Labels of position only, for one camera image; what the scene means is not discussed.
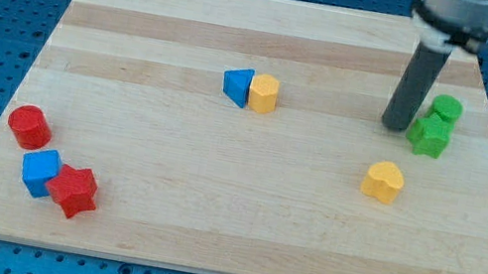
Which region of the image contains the yellow hexagon block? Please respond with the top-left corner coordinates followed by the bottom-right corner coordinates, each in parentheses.
top-left (248, 73), bottom-right (280, 114)

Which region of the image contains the yellow heart block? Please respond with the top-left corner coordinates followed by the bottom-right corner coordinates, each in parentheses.
top-left (360, 161), bottom-right (405, 205)

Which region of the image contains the wooden board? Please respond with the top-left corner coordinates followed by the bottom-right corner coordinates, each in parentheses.
top-left (0, 0), bottom-right (488, 274)

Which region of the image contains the blue triangle block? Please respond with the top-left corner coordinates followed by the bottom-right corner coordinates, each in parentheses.
top-left (222, 68), bottom-right (255, 108)

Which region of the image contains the red star block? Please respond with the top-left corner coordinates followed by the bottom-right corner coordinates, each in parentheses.
top-left (45, 164), bottom-right (98, 219)

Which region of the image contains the green star block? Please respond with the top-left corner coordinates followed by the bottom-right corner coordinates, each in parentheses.
top-left (406, 114), bottom-right (453, 159)

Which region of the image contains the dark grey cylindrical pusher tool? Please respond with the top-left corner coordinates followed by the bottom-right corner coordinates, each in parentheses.
top-left (381, 43), bottom-right (450, 132)

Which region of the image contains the green cylinder block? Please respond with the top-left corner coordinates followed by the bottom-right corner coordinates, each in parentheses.
top-left (427, 94), bottom-right (463, 126)

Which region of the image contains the blue cube block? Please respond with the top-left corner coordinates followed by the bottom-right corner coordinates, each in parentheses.
top-left (22, 149), bottom-right (62, 199)

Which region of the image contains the red cylinder block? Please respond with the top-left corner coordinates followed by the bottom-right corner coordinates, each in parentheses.
top-left (7, 105), bottom-right (53, 150)

